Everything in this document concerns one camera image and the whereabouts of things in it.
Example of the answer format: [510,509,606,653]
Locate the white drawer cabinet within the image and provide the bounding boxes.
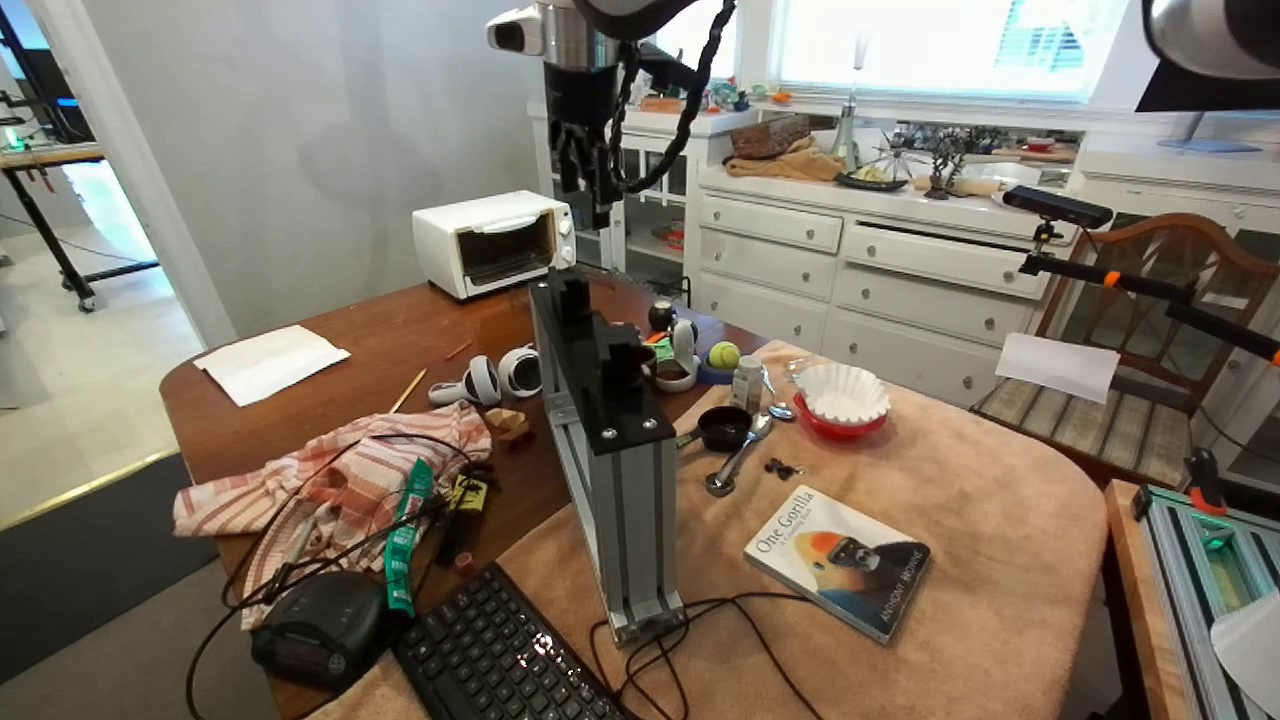
[689,125,1280,417]

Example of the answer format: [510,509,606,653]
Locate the aluminium rail robot base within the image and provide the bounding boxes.
[1137,480,1280,720]

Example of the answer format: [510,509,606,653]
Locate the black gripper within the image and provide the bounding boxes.
[545,58,634,231]

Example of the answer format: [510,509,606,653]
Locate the small glass jar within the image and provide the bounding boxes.
[729,352,773,417]

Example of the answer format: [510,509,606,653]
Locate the wooden slatted chair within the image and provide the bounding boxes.
[975,212,1280,489]

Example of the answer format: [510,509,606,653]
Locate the silver measuring scoop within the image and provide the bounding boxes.
[699,407,779,500]

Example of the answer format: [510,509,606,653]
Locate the white toaster oven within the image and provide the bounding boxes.
[408,187,581,304]

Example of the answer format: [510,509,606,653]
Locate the red bowl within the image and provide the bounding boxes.
[791,392,898,451]

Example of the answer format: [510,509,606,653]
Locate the red striped cloth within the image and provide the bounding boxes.
[170,403,502,632]

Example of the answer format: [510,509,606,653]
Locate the white glass door cabinet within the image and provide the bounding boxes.
[606,103,723,304]

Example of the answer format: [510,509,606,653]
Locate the green tube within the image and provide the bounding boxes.
[375,458,443,619]

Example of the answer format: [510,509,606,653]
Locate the dark grey floor rug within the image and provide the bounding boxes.
[0,449,225,689]

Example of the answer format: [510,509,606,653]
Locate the white figurine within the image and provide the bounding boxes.
[650,315,703,398]

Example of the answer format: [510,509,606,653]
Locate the silver aluminium frame platform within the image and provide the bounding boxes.
[523,263,689,649]

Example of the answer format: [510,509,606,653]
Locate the yellow pencil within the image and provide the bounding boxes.
[385,363,437,421]

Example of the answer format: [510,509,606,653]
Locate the black measuring cup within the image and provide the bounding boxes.
[676,403,762,458]

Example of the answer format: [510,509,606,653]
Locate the yellow black small gadget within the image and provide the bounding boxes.
[441,473,495,519]

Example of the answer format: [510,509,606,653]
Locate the blue bowl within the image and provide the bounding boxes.
[692,350,752,387]

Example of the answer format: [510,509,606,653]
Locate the bright window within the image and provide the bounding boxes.
[736,0,1137,112]

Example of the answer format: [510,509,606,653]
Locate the wooden desk black legs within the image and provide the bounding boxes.
[0,137,165,315]

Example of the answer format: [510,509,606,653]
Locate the white paper sheet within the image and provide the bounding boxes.
[192,320,355,414]

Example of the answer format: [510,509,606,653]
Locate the wooden base board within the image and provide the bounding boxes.
[1100,478,1203,720]

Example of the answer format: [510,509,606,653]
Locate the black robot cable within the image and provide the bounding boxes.
[606,0,742,208]

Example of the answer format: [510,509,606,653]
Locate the black keyboard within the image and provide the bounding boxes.
[385,560,634,720]

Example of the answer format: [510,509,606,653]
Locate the white paper coffee filter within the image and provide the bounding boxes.
[791,355,898,432]

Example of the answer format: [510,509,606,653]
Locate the black box device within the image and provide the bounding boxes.
[249,568,395,694]

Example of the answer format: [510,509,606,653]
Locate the black exterior camera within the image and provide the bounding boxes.
[1002,182,1115,231]

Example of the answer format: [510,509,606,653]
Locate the One Gorilla picture book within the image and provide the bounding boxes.
[742,480,938,649]

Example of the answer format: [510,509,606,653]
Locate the white paper note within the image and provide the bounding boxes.
[994,329,1124,407]

